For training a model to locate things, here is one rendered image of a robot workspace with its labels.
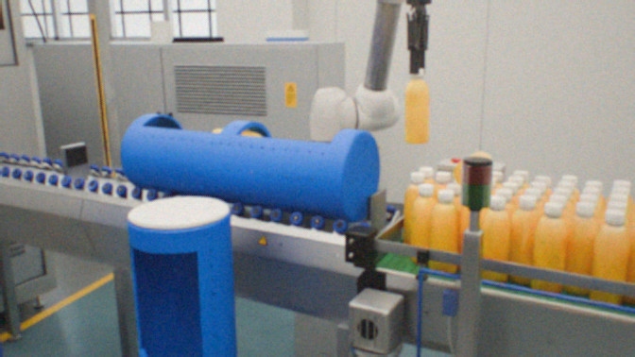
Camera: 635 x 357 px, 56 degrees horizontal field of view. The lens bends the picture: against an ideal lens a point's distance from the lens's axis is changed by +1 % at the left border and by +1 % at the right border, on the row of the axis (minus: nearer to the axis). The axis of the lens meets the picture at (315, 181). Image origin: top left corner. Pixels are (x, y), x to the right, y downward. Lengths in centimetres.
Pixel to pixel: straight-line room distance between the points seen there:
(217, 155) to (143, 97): 228
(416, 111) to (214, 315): 82
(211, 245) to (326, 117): 103
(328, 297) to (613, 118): 313
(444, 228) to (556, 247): 27
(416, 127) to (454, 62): 284
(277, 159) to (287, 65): 185
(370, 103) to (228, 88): 145
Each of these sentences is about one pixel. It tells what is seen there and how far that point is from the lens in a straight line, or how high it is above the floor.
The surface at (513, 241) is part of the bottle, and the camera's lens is 157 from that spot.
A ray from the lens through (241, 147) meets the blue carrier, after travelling 187.
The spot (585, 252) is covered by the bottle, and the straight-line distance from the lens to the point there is 155.
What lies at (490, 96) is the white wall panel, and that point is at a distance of 459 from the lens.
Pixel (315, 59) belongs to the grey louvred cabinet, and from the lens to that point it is 352.
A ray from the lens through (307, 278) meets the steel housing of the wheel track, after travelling 186.
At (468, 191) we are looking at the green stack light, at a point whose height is 120.
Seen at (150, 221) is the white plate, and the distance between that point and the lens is 165.
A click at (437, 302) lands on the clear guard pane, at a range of 153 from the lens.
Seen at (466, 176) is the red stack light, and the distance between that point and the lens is 128.
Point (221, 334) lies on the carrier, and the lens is 177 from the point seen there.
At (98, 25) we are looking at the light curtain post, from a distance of 286.
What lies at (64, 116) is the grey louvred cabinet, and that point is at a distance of 462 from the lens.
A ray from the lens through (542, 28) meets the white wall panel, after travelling 454.
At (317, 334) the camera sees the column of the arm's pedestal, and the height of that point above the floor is 19.
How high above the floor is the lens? 153
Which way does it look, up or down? 14 degrees down
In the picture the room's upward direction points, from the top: 1 degrees counter-clockwise
